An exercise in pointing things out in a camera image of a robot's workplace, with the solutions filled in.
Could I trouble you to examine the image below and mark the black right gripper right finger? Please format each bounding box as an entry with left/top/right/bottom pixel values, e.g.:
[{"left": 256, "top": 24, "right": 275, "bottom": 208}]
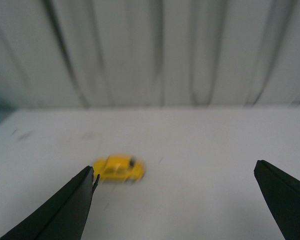
[{"left": 254, "top": 160, "right": 300, "bottom": 240}]

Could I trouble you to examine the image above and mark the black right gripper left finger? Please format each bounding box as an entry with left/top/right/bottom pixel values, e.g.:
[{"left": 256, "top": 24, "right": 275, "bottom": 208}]
[{"left": 0, "top": 166, "right": 99, "bottom": 240}]

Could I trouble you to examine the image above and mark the yellow beetle toy car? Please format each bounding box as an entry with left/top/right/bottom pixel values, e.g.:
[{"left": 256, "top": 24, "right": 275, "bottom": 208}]
[{"left": 92, "top": 154, "right": 146, "bottom": 183}]

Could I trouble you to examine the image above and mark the grey pleated curtain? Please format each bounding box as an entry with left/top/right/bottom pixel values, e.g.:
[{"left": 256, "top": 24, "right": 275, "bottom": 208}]
[{"left": 0, "top": 0, "right": 300, "bottom": 109}]

